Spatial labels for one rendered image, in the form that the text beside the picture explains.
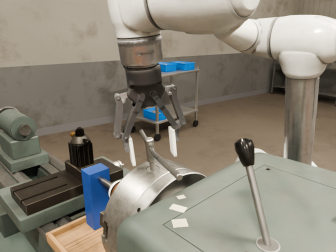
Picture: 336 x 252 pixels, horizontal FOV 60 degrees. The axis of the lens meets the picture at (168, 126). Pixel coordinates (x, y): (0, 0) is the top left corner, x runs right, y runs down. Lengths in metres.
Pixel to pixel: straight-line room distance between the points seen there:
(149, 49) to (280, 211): 0.39
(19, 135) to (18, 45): 3.18
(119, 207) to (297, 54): 0.66
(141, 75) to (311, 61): 0.55
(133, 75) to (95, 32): 4.55
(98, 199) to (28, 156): 0.78
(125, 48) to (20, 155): 1.27
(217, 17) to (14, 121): 1.39
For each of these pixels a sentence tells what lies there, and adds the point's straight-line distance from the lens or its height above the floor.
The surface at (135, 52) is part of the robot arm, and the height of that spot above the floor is 1.53.
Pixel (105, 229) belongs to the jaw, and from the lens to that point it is 0.79.
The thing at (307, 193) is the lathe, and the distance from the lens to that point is 0.68.
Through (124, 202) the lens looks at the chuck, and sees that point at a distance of 0.72.
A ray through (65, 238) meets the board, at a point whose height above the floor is 0.89.
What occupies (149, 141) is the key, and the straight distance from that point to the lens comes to 0.71.
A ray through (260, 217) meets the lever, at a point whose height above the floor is 1.29.
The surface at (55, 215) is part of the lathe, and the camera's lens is 1.27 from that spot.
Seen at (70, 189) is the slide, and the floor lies 0.97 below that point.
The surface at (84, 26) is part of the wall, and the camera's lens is 5.08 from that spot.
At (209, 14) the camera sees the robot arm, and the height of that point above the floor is 1.59.
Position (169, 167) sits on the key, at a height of 1.33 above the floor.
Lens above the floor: 1.57
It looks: 18 degrees down
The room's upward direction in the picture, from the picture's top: straight up
